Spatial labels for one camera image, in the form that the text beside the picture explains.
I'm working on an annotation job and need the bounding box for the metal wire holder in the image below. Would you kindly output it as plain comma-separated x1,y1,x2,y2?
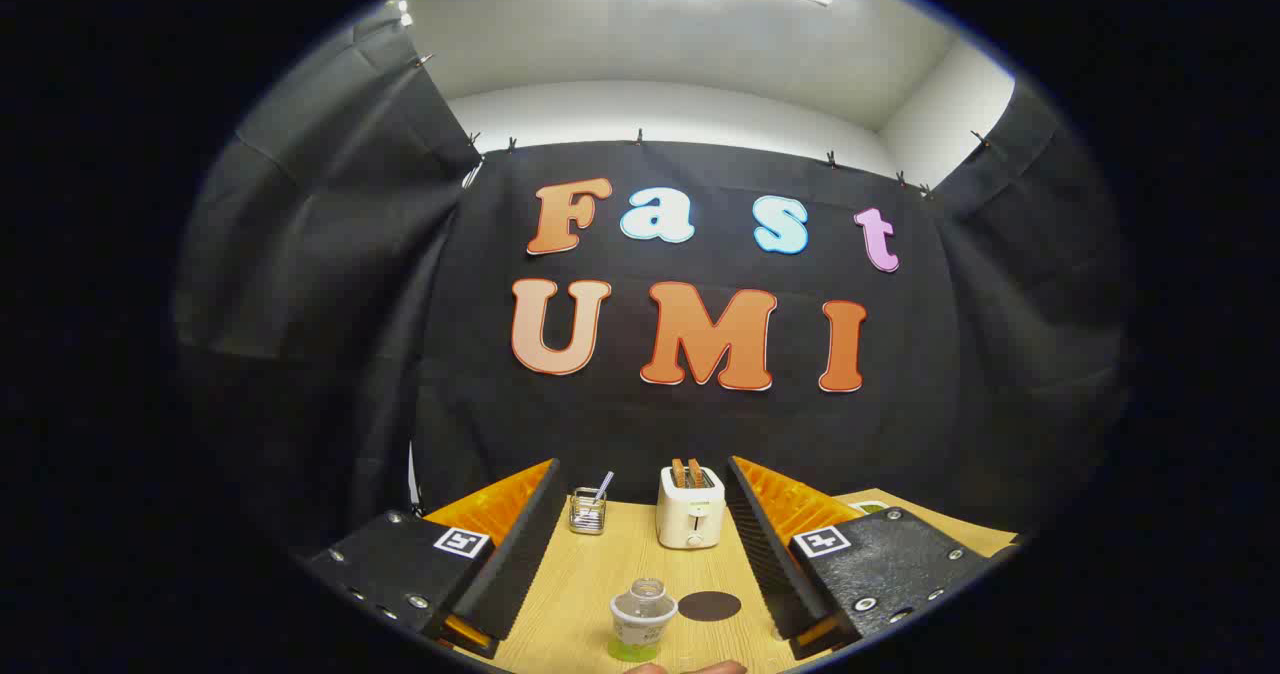
569,489,608,536

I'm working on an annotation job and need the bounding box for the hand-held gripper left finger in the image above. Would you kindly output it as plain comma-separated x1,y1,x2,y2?
300,459,569,660

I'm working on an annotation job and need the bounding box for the clear juice bottle white label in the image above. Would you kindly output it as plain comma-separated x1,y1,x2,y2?
610,578,678,663

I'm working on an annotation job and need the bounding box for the wooden table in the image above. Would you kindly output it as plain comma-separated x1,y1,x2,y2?
490,489,1021,674

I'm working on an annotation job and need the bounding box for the dark round coaster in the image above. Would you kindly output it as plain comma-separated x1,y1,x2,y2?
678,591,743,623

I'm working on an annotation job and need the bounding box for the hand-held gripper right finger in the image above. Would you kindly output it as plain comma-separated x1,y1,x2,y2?
725,456,1001,660

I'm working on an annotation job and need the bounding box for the white toaster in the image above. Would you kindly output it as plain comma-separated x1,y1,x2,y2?
656,466,726,551

